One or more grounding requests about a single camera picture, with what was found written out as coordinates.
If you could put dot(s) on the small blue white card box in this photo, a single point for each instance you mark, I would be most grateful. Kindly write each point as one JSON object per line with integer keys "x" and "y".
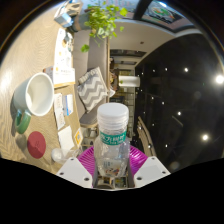
{"x": 68, "y": 105}

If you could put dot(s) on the green potted plant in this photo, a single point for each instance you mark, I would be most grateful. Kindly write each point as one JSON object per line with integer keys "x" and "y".
{"x": 103, "y": 23}

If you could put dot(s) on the white printed paper sheet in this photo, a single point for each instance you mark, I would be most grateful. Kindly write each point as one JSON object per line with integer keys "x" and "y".
{"x": 59, "y": 111}

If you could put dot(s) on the white round column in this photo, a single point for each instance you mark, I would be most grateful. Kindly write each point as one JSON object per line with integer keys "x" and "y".
{"x": 129, "y": 81}

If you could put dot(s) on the group of ceiling lights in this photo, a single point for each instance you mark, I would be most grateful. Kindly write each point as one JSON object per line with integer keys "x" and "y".
{"x": 186, "y": 100}

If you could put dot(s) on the grey curved sofa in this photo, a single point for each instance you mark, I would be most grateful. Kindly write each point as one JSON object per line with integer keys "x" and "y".
{"x": 96, "y": 53}

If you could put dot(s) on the flat round red coaster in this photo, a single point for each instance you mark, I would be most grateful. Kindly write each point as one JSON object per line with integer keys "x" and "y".
{"x": 36, "y": 145}

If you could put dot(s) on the light blue tissue box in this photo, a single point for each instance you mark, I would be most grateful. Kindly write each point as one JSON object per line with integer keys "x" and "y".
{"x": 63, "y": 19}

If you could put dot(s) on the yellow sign card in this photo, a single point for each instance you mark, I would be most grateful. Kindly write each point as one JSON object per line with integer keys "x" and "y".
{"x": 78, "y": 136}

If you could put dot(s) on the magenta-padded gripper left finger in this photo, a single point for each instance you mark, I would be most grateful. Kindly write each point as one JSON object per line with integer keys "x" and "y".
{"x": 76, "y": 171}

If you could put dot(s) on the clear water bottle white cap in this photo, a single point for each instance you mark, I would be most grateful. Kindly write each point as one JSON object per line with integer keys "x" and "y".
{"x": 112, "y": 126}

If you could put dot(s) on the grey white chevron pillow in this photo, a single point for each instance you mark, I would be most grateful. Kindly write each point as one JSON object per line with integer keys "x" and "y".
{"x": 92, "y": 90}

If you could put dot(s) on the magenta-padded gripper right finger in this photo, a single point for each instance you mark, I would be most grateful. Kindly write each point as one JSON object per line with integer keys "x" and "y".
{"x": 148, "y": 170}

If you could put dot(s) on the dark-framed window with drawings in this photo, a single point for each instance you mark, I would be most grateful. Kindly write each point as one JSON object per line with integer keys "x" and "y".
{"x": 163, "y": 11}

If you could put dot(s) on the thick white menu book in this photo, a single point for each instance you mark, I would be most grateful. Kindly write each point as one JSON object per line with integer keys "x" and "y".
{"x": 63, "y": 63}

